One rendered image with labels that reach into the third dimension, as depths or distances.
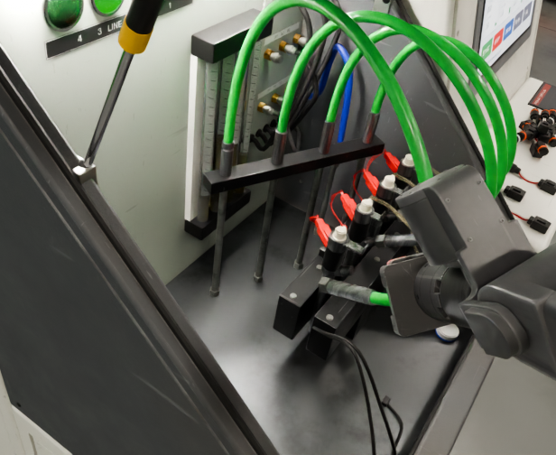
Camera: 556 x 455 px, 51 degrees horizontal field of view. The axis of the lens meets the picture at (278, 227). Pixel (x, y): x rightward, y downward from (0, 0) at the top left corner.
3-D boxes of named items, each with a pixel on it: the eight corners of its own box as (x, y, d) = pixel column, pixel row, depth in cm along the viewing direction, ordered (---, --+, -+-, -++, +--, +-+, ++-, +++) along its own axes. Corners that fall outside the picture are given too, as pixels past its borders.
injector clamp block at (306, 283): (318, 387, 95) (336, 328, 84) (266, 355, 98) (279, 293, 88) (403, 271, 117) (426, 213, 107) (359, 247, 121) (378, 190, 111)
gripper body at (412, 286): (375, 266, 54) (404, 268, 47) (477, 240, 56) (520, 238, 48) (393, 335, 54) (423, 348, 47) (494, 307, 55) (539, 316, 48)
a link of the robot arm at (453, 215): (521, 366, 35) (628, 295, 37) (431, 196, 35) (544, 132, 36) (432, 341, 47) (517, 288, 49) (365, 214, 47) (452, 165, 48)
